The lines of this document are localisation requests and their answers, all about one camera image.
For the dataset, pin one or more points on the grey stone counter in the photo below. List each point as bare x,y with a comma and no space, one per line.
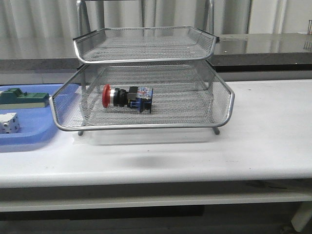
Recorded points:
234,52

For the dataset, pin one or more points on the green terminal block component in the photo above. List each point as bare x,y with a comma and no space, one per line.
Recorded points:
15,98

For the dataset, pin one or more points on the white electrical block component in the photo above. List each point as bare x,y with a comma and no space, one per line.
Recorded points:
9,123

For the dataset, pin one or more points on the blue plastic tray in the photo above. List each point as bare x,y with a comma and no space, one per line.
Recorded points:
36,125

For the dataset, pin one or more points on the grey metal rack frame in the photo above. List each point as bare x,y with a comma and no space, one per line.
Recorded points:
208,19

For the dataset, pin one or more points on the red emergency stop button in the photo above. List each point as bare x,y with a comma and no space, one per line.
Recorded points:
139,98

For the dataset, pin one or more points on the silver mesh tray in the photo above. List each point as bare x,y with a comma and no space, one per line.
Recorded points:
187,94
144,44

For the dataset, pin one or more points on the white table leg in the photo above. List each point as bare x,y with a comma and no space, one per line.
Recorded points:
302,216

